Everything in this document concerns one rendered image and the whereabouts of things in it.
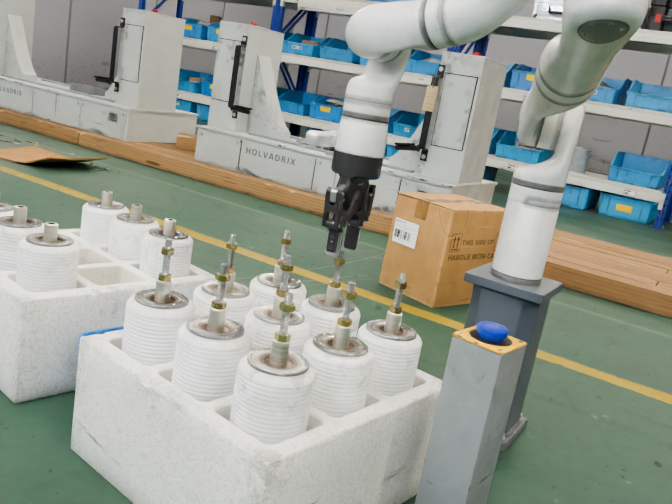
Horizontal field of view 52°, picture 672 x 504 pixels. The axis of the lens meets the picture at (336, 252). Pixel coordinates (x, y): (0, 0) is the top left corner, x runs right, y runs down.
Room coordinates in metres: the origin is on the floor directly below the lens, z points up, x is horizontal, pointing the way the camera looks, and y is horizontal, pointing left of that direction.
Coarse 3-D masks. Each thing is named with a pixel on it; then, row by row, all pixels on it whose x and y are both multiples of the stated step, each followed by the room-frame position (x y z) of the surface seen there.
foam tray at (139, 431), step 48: (96, 336) 0.91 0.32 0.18; (96, 384) 0.87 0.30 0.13; (144, 384) 0.80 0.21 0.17; (432, 384) 0.95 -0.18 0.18; (96, 432) 0.86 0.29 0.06; (144, 432) 0.79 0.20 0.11; (192, 432) 0.74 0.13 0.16; (240, 432) 0.72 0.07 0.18; (336, 432) 0.76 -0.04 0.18; (384, 432) 0.84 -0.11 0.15; (144, 480) 0.79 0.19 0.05; (192, 480) 0.73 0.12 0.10; (240, 480) 0.68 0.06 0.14; (288, 480) 0.69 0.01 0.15; (336, 480) 0.77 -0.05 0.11; (384, 480) 0.86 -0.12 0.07
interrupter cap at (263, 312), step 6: (258, 306) 0.95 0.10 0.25; (264, 306) 0.96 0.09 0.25; (270, 306) 0.96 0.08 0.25; (258, 312) 0.93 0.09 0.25; (264, 312) 0.93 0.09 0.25; (270, 312) 0.94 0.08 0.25; (294, 312) 0.95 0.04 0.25; (300, 312) 0.95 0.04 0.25; (258, 318) 0.91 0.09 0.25; (264, 318) 0.90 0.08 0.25; (270, 318) 0.91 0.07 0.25; (276, 318) 0.92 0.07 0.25; (294, 318) 0.93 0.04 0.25; (300, 318) 0.93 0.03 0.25; (276, 324) 0.90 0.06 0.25; (294, 324) 0.91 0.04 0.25
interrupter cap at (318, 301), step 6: (318, 294) 1.06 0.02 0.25; (324, 294) 1.06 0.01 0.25; (312, 300) 1.02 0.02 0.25; (318, 300) 1.03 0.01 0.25; (324, 300) 1.04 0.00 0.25; (342, 300) 1.05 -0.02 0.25; (318, 306) 1.00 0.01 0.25; (324, 306) 1.00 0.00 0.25; (342, 306) 1.03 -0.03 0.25; (354, 306) 1.03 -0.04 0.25; (336, 312) 0.99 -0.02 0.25; (342, 312) 1.00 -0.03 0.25
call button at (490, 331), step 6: (480, 324) 0.81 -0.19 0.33; (486, 324) 0.81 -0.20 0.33; (492, 324) 0.82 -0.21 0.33; (498, 324) 0.82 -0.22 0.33; (480, 330) 0.80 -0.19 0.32; (486, 330) 0.80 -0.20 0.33; (492, 330) 0.80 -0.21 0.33; (498, 330) 0.80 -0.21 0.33; (504, 330) 0.80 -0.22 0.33; (480, 336) 0.81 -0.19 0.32; (486, 336) 0.80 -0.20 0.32; (492, 336) 0.79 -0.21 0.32; (498, 336) 0.79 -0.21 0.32; (504, 336) 0.80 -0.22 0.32
